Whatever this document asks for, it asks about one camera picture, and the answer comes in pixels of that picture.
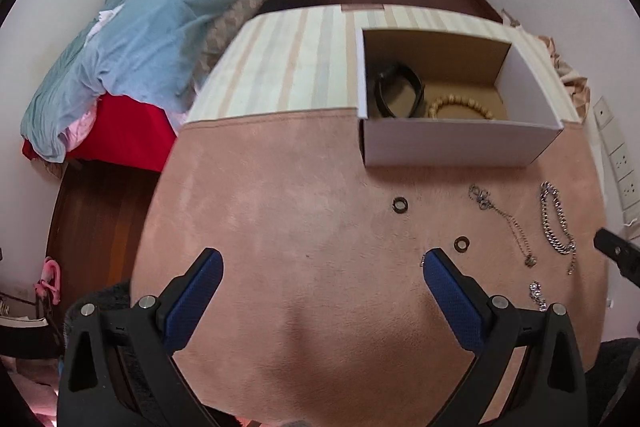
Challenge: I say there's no thick silver chain bracelet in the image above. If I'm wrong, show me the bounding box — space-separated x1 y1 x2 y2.
538 180 578 277

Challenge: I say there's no black smart band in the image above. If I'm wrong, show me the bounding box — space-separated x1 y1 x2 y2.
373 62 424 118

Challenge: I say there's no striped table cloth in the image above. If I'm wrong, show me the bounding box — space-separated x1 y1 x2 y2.
186 4 580 124

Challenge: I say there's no white wall socket strip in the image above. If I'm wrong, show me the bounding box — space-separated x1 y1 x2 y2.
593 96 639 239

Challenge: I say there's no thin pendant necklace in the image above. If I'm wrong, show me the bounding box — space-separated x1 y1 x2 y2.
467 184 539 268

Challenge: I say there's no red bed sheet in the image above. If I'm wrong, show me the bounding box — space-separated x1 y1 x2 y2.
22 93 179 172

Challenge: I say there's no checkered beige blanket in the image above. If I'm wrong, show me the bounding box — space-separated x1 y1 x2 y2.
502 8 591 122

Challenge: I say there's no white cardboard box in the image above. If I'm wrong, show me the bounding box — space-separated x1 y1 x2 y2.
358 29 564 167

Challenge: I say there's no small silver charm bracelet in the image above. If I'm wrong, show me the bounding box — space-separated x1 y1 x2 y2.
528 281 550 312

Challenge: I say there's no wooden bead bracelet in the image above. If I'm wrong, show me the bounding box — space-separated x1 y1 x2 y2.
426 93 497 122

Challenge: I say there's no light blue duvet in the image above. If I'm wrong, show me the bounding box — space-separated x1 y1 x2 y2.
21 0 236 164

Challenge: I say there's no white paper on bed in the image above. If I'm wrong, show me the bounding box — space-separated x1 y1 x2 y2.
84 4 124 46

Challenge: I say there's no pink plastic hanger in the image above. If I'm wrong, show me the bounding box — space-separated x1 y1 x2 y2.
34 257 61 306

